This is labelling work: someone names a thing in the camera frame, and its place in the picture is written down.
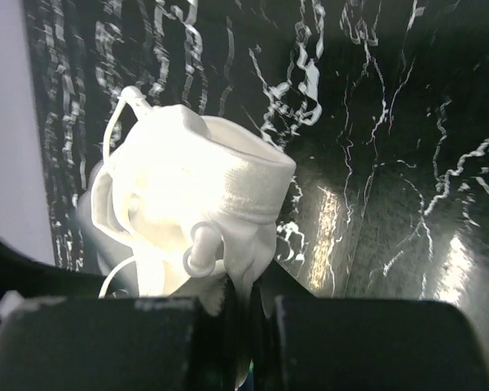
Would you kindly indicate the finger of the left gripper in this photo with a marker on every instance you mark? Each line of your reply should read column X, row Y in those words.
column 34, row 279

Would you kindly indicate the white bra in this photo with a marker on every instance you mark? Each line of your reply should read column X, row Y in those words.
column 191, row 196

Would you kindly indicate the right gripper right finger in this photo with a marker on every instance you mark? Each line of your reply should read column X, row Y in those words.
column 276, row 291

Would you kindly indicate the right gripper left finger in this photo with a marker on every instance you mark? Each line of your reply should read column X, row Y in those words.
column 210, row 291

